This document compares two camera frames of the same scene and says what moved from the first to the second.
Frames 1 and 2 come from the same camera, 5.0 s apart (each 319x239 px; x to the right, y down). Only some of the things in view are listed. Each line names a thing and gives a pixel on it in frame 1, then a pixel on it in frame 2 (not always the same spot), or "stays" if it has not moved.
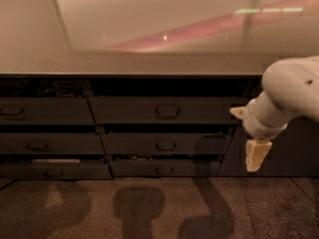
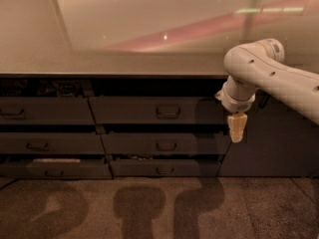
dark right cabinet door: (293, 152) stays
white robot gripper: (255, 124) -> (236, 104)
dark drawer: (55, 169) stays
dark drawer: (164, 167) stays
